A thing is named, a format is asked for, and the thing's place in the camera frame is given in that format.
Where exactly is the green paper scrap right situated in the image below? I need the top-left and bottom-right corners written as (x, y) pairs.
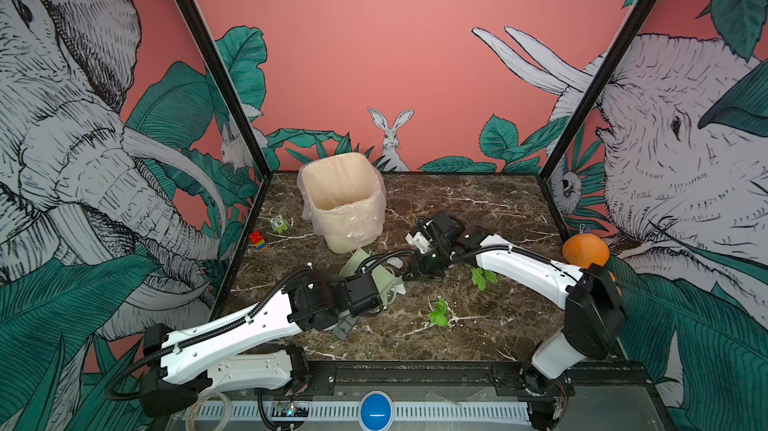
top-left (485, 270), bottom-right (498, 284)

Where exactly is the left black frame post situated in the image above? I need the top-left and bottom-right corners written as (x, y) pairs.
top-left (149, 0), bottom-right (272, 179)

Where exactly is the coiled clear tube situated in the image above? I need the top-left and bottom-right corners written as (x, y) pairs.
top-left (184, 393), bottom-right (234, 431)

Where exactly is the light green dustpan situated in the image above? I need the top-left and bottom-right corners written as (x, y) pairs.
top-left (339, 248), bottom-right (406, 306)

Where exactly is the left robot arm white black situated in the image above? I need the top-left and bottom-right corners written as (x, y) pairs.
top-left (104, 265), bottom-right (383, 417)

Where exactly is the green paper scrap centre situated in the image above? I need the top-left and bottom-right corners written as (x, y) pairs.
top-left (471, 268), bottom-right (487, 291)

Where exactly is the small green frog toy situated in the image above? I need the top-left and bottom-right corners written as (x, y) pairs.
top-left (269, 215), bottom-right (290, 235)

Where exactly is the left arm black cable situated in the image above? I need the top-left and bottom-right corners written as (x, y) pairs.
top-left (359, 248), bottom-right (421, 276)

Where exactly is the green paper scrap lower left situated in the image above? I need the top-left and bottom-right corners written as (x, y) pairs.
top-left (428, 298), bottom-right (450, 327)

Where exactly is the beige trash bin with liner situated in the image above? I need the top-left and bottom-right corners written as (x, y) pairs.
top-left (297, 152), bottom-right (386, 254)

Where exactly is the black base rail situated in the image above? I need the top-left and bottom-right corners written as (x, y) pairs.
top-left (173, 360), bottom-right (655, 399)

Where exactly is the red blue toy block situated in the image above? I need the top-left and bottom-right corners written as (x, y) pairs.
top-left (249, 231), bottom-right (268, 251)

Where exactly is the white slotted cable duct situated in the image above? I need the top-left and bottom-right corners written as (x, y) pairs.
top-left (185, 400), bottom-right (532, 426)

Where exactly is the green paper scrap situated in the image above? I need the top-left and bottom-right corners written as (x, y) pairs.
top-left (485, 270), bottom-right (498, 284)
top-left (428, 298), bottom-right (450, 327)
top-left (471, 268), bottom-right (487, 291)

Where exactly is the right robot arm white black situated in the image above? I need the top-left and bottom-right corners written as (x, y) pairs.
top-left (406, 211), bottom-right (627, 384)

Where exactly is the right black frame post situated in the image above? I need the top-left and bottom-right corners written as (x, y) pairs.
top-left (539, 0), bottom-right (688, 181)

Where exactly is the black frame post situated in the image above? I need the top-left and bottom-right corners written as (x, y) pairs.
top-left (149, 0), bottom-right (272, 179)
top-left (539, 0), bottom-right (688, 181)

